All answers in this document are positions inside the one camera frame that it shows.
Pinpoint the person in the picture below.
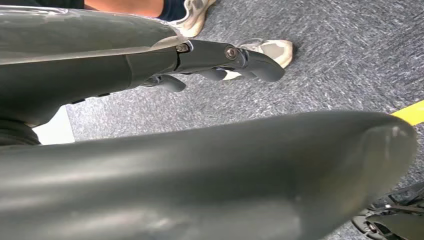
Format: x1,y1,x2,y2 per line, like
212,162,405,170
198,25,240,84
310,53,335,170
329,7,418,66
0,0,188,22

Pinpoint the person's foot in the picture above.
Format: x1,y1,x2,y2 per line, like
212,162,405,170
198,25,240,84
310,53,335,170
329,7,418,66
222,38,295,82
168,0,218,38

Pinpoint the pale desk leg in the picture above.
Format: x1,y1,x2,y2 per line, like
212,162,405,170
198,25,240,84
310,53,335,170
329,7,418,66
32,105,76,146

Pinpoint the yellow floor tape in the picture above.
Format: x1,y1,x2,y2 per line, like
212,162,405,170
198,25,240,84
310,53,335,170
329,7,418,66
390,99,424,127

